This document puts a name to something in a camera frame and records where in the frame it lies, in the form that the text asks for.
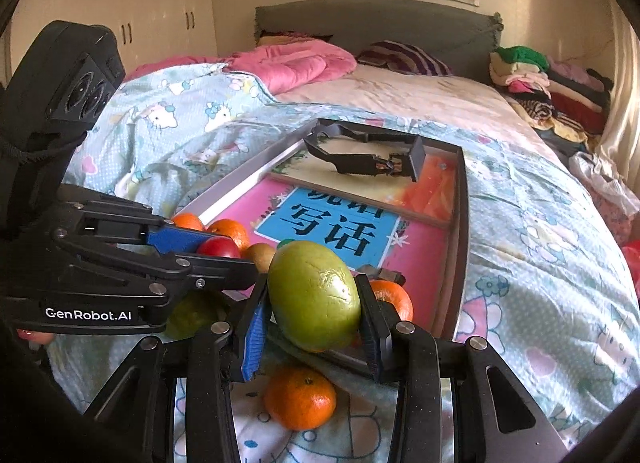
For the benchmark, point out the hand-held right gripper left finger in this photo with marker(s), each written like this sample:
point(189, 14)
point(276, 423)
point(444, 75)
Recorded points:
point(252, 338)

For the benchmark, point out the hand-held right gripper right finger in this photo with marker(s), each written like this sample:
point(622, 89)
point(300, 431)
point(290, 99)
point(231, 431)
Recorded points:
point(372, 343)

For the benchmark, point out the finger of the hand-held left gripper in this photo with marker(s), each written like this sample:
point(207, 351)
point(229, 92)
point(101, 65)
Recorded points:
point(210, 275)
point(175, 239)

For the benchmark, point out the large tangerine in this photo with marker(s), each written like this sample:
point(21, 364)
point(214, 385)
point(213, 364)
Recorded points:
point(231, 233)
point(187, 220)

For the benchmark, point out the red tomato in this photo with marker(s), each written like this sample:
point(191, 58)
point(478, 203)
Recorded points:
point(220, 248)

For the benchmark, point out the small tangerine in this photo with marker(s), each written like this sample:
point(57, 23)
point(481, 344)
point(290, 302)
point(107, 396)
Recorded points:
point(397, 300)
point(300, 398)

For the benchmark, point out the brown kiwi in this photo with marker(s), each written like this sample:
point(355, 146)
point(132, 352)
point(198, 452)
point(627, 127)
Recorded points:
point(260, 255)

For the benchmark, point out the green mango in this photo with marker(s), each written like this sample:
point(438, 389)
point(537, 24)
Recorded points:
point(192, 315)
point(315, 298)

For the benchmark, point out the grey shallow box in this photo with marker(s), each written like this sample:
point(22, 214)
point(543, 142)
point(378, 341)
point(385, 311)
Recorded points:
point(460, 253)

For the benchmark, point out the pink book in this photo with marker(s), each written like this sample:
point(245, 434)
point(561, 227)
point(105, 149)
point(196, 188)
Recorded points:
point(420, 263)

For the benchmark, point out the beige orange book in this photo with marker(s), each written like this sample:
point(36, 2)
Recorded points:
point(435, 193)

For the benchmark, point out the cartoon printed blanket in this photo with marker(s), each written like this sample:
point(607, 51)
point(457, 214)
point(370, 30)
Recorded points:
point(525, 268)

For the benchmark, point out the pink quilt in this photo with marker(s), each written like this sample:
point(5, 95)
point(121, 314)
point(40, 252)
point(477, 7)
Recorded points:
point(300, 63)

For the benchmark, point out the beige bed sheet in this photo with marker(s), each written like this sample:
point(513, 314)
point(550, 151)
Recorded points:
point(400, 98)

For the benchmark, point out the white crumpled cloth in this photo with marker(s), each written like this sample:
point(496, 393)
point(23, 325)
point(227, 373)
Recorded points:
point(600, 178)

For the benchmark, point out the striped pillow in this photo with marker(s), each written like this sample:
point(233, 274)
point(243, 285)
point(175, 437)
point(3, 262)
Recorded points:
point(405, 58)

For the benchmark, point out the grey padded headboard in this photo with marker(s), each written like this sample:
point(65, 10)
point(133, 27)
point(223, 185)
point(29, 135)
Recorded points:
point(375, 23)

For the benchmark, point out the pile of folded clothes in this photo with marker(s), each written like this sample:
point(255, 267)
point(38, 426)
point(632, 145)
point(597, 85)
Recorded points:
point(525, 78)

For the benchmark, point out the cream curtain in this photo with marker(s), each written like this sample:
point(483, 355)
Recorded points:
point(625, 108)

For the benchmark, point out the black plastic bracket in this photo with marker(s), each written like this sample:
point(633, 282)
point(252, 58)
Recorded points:
point(350, 163)

